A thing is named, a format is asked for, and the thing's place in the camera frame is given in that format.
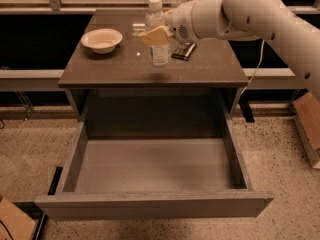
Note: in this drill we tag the grey cabinet with counter top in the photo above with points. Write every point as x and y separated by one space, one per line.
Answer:
121 95

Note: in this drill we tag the cardboard box bottom left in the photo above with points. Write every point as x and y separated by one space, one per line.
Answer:
14 223

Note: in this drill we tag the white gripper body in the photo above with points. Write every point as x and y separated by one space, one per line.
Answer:
179 21

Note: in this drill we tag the white bowl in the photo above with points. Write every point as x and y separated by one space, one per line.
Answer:
101 41

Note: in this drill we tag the grey metal rail frame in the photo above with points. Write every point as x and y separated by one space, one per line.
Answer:
30 80

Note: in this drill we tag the cardboard box on right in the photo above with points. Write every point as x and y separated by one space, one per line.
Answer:
307 122

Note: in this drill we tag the open grey top drawer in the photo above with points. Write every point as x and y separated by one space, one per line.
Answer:
154 179

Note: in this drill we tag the cardboard box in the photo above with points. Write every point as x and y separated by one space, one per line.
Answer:
307 122
14 223

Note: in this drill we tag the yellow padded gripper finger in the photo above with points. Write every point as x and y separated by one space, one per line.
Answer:
157 36

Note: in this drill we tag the clear blue plastic bottle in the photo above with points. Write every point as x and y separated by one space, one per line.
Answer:
159 48

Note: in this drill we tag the black snack packet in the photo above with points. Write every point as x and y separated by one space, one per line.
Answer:
184 51

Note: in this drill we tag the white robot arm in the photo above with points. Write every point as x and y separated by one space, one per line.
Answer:
294 40

